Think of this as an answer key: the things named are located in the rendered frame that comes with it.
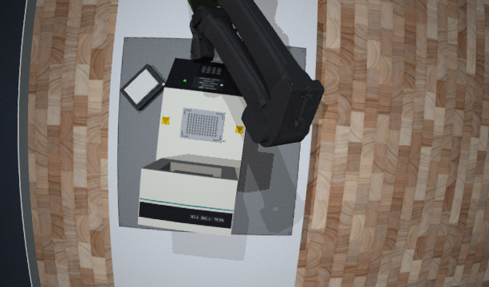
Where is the white thermal cycler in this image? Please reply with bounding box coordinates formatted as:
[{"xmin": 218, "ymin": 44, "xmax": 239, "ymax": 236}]
[{"xmin": 138, "ymin": 58, "xmax": 247, "ymax": 236}]

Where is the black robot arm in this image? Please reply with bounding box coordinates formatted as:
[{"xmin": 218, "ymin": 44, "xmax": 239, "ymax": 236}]
[{"xmin": 190, "ymin": 0, "xmax": 325, "ymax": 147}]

